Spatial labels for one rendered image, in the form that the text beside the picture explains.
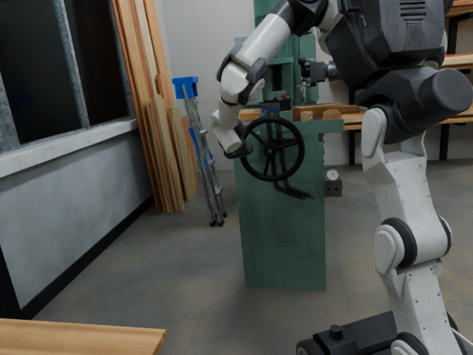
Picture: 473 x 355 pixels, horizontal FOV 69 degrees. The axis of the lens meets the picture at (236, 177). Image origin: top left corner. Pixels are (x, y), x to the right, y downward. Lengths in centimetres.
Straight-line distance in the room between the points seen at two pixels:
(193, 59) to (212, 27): 42
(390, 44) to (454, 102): 21
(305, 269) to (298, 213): 32
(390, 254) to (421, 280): 14
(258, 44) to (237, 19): 324
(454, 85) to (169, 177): 250
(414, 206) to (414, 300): 27
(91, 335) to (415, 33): 114
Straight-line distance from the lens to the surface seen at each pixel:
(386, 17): 102
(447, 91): 96
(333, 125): 163
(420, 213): 110
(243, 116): 183
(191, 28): 434
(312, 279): 193
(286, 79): 187
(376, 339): 143
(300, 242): 182
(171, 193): 316
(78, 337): 104
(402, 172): 109
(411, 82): 97
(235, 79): 100
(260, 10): 175
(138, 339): 96
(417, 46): 106
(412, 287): 116
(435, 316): 121
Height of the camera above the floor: 112
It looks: 16 degrees down
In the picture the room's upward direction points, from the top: 6 degrees counter-clockwise
